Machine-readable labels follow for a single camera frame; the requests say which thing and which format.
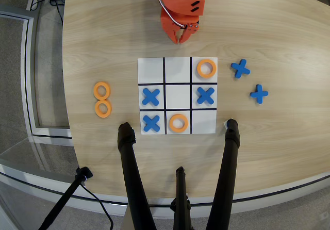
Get black camera tripod legs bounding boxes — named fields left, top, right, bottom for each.
left=0, top=162, right=330, bottom=219

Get white tic-tac-toe board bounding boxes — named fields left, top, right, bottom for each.
left=137, top=57, right=219, bottom=135

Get white framed glass panel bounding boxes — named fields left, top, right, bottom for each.
left=0, top=4, right=75, bottom=147

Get thin black tripod leg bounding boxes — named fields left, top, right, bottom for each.
left=170, top=166, right=194, bottom=230

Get black stand pole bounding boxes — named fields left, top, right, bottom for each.
left=38, top=166, right=94, bottom=230

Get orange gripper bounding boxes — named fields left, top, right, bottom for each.
left=159, top=0, right=207, bottom=45

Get blue cross piece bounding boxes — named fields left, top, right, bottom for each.
left=142, top=114, right=161, bottom=133
left=141, top=87, right=161, bottom=106
left=230, top=58, right=251, bottom=79
left=249, top=84, right=269, bottom=105
left=196, top=86, right=216, bottom=106

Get black stand cable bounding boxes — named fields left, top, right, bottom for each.
left=79, top=183, right=114, bottom=230

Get black floor cables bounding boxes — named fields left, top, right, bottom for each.
left=27, top=0, right=65, bottom=24

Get orange ring piece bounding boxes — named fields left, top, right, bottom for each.
left=94, top=99, right=113, bottom=118
left=93, top=81, right=112, bottom=100
left=196, top=58, right=218, bottom=79
left=168, top=113, right=189, bottom=134

